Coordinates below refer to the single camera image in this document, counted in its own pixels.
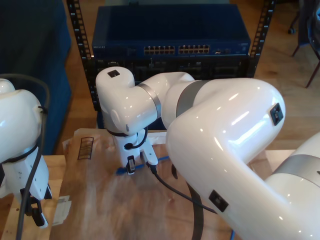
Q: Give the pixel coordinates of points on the dark blue equipment case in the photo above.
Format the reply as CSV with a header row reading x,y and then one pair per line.
x,y
100,122

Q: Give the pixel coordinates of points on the brown paper mailer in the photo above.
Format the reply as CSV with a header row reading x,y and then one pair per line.
x,y
112,200

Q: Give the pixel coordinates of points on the black rack server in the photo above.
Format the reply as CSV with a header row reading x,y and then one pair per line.
x,y
220,67

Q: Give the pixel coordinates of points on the blue sofa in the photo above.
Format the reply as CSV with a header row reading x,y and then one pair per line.
x,y
30,37

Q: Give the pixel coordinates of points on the dark office chair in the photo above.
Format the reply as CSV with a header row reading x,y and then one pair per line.
x,y
306,30

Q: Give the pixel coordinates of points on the black rack frame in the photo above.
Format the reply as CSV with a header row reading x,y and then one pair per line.
x,y
80,37

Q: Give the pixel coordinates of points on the blue network switch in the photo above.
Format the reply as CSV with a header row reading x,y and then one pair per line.
x,y
170,25

